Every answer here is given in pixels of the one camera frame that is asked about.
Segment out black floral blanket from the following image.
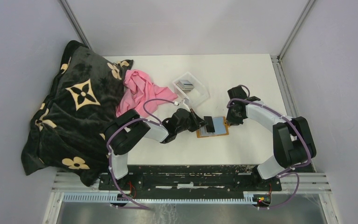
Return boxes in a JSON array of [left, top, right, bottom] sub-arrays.
[[21, 40, 134, 186]]

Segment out purple cable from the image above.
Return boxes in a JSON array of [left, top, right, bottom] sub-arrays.
[[227, 84, 312, 210], [106, 98, 183, 211]]

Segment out aluminium frame rail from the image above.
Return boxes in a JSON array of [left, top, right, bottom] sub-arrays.
[[271, 56, 332, 195]]

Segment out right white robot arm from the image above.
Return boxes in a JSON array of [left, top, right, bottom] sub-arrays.
[[226, 85, 317, 190]]

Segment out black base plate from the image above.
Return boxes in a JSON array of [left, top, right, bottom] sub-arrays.
[[98, 164, 314, 200]]

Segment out pink cloth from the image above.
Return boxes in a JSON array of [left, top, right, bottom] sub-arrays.
[[116, 70, 178, 118]]

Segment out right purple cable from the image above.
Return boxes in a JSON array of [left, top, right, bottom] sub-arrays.
[[227, 84, 312, 210]]

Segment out white slotted cable duct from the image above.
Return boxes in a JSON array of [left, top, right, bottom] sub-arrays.
[[63, 193, 256, 205]]

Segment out black vip card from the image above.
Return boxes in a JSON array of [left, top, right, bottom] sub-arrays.
[[204, 116, 215, 133]]

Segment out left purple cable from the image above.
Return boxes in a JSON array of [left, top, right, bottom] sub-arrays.
[[106, 98, 183, 211]]

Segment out white plastic tray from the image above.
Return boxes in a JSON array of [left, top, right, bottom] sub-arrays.
[[172, 72, 210, 108]]

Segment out stack of credit cards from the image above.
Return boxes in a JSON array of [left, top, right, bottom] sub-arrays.
[[177, 80, 194, 92]]

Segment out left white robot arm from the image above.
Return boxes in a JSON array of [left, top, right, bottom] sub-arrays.
[[104, 108, 207, 190]]

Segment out yellow leather card holder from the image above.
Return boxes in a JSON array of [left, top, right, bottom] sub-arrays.
[[196, 116, 229, 138]]

